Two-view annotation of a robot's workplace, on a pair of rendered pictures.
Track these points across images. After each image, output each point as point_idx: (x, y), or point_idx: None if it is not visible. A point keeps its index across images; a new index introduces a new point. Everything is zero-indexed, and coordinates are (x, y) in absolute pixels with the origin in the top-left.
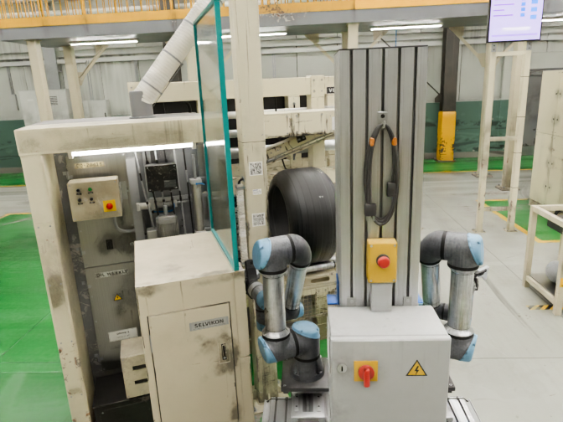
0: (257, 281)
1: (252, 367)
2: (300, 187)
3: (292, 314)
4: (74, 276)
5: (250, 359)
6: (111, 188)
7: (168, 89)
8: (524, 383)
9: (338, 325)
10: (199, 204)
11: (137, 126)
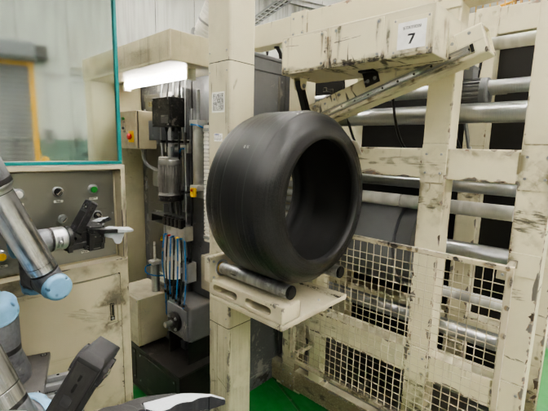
0: (66, 227)
1: (280, 408)
2: (235, 130)
3: (34, 285)
4: (140, 205)
5: (294, 400)
6: (132, 119)
7: (258, 33)
8: None
9: None
10: (195, 152)
11: (125, 48)
